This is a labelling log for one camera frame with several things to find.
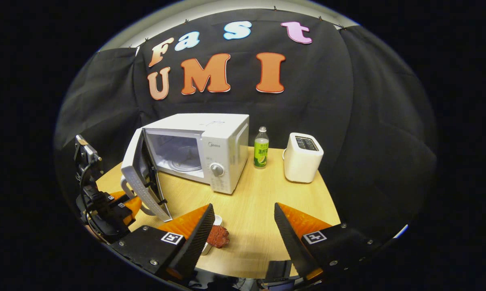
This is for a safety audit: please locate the white toaster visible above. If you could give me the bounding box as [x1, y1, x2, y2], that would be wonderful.
[283, 133, 324, 183]

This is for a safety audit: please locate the black backdrop cloth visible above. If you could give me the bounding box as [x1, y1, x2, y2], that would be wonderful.
[54, 8, 437, 243]

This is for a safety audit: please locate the green label drink bottle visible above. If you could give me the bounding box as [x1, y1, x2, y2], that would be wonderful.
[254, 127, 269, 169]

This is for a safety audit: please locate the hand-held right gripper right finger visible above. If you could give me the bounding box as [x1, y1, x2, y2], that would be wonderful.
[274, 203, 383, 281]

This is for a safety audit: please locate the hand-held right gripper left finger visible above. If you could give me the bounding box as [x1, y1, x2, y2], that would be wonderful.
[112, 203, 215, 281]

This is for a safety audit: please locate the white microwave oven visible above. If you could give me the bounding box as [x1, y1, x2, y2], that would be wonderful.
[120, 113, 250, 222]

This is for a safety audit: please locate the red meat piece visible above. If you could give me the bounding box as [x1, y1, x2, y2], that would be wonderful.
[206, 225, 230, 248]

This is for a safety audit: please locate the white ridged tray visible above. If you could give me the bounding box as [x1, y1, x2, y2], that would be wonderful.
[200, 215, 223, 256]

